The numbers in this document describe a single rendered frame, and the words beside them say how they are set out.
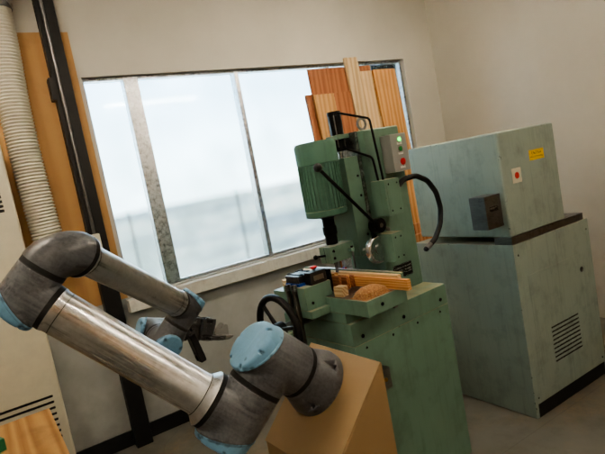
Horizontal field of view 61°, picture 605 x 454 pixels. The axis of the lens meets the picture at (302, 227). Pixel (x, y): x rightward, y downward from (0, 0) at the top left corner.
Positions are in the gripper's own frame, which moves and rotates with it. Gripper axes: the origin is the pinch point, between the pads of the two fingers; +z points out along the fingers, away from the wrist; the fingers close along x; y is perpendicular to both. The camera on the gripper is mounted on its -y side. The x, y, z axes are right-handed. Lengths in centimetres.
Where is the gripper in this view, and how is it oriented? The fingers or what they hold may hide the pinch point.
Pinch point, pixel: (230, 337)
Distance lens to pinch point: 206.6
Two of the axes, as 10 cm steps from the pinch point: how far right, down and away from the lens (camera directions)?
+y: 0.9, -9.9, 1.1
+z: 7.9, 1.4, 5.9
